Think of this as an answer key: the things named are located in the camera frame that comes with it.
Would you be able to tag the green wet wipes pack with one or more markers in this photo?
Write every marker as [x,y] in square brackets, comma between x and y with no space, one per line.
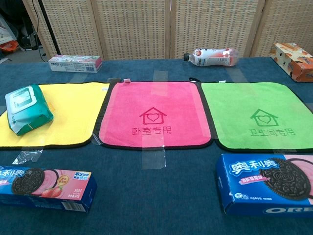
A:
[27,112]

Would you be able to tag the pink white toothpaste box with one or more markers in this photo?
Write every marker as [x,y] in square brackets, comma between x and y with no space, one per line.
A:
[75,63]

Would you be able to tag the large blue Oreo box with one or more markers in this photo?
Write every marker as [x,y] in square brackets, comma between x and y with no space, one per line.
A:
[266,186]

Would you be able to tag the slim Oreo strawberry box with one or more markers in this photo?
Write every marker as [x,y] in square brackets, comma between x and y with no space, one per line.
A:
[46,187]

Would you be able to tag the orange cardboard snack box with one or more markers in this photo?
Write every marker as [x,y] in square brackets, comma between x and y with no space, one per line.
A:
[293,61]

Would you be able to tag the pink cloth mat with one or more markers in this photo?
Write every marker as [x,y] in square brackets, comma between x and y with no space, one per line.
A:
[156,117]

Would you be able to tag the clear plastic drink bottle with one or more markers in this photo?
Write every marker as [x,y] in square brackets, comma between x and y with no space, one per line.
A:
[212,57]

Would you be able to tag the yellow cloth mat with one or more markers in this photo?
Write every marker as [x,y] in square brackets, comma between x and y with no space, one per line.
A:
[71,115]

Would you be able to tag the woven folding screen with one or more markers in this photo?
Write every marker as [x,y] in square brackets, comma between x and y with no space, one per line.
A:
[156,27]

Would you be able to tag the green cloth mat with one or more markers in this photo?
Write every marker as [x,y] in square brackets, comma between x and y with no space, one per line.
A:
[254,107]

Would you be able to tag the orange plastic bag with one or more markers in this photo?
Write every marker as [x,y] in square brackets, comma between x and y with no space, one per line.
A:
[9,46]

